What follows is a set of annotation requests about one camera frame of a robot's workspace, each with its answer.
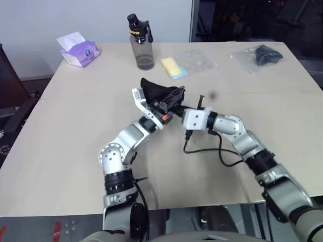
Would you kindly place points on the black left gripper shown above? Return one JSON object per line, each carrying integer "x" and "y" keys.
{"x": 161, "y": 111}

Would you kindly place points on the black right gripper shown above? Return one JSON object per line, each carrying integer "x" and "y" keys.
{"x": 180, "y": 112}

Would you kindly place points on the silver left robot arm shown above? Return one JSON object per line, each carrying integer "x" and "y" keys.
{"x": 131, "y": 136}

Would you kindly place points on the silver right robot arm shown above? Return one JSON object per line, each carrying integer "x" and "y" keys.
{"x": 227, "y": 126}

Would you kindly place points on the grey water bottle black cap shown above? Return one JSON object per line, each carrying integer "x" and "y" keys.
{"x": 142, "y": 48}

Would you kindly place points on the clear plastic zip bag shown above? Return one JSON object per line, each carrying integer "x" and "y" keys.
{"x": 243, "y": 59}

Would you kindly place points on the black fabric bundle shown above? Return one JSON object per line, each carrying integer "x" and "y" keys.
{"x": 267, "y": 55}

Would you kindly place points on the purple tissue pack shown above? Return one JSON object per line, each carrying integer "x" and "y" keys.
{"x": 80, "y": 51}

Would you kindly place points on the black panel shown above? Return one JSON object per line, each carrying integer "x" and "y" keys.
{"x": 11, "y": 80}

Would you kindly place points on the red floor tape strip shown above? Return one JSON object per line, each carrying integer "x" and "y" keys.
{"x": 57, "y": 227}
{"x": 3, "y": 231}

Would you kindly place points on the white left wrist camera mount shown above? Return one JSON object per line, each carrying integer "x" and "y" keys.
{"x": 141, "y": 100}

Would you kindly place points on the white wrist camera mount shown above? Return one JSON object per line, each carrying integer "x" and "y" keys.
{"x": 196, "y": 121}
{"x": 141, "y": 100}

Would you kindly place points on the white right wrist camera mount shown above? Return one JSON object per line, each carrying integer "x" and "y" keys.
{"x": 196, "y": 121}

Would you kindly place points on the grey metal window frame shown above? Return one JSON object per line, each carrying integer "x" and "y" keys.
{"x": 193, "y": 20}

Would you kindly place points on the black metal frame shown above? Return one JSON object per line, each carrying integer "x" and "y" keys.
{"x": 17, "y": 118}

